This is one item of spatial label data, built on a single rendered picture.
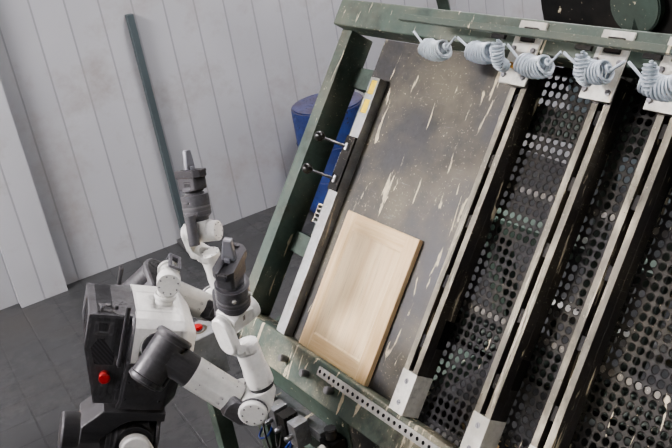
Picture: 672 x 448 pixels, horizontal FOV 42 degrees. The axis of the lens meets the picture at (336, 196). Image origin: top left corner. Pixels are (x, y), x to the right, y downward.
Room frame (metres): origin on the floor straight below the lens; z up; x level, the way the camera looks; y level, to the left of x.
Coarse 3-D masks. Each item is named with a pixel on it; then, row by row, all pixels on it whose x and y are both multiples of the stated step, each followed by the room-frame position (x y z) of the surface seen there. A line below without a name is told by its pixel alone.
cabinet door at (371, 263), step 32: (352, 224) 2.71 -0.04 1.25; (352, 256) 2.64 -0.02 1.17; (384, 256) 2.53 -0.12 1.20; (416, 256) 2.44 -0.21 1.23; (320, 288) 2.67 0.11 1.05; (352, 288) 2.56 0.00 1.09; (384, 288) 2.45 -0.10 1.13; (320, 320) 2.59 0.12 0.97; (352, 320) 2.48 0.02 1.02; (384, 320) 2.38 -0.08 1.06; (320, 352) 2.51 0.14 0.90; (352, 352) 2.41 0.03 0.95
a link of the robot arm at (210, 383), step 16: (208, 368) 1.98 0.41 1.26; (192, 384) 1.95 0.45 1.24; (208, 384) 1.95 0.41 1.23; (224, 384) 1.96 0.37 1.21; (240, 384) 1.98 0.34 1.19; (208, 400) 1.95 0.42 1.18; (224, 400) 1.94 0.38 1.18; (240, 400) 1.99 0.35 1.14; (256, 400) 1.92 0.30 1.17; (240, 416) 1.92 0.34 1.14; (256, 416) 1.91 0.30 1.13
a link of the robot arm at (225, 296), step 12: (240, 252) 1.95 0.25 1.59; (216, 264) 1.91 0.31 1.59; (228, 264) 1.92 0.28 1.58; (240, 264) 1.92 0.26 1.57; (216, 276) 1.88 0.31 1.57; (228, 276) 1.87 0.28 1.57; (240, 276) 1.93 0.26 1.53; (216, 288) 1.93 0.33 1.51; (228, 288) 1.90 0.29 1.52; (240, 288) 1.92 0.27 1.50; (216, 300) 1.94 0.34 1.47; (228, 300) 1.91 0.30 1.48; (240, 300) 1.91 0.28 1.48
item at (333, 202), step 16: (368, 96) 2.96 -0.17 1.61; (368, 112) 2.92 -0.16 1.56; (352, 128) 2.94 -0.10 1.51; (368, 128) 2.92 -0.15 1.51; (352, 160) 2.87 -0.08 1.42; (352, 176) 2.87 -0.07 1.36; (336, 192) 2.83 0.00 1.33; (336, 208) 2.82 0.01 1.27; (320, 224) 2.81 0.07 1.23; (320, 240) 2.77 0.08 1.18; (304, 256) 2.78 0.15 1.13; (320, 256) 2.77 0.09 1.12; (304, 272) 2.74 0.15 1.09; (304, 288) 2.72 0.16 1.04; (288, 304) 2.72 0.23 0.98; (288, 320) 2.68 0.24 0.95
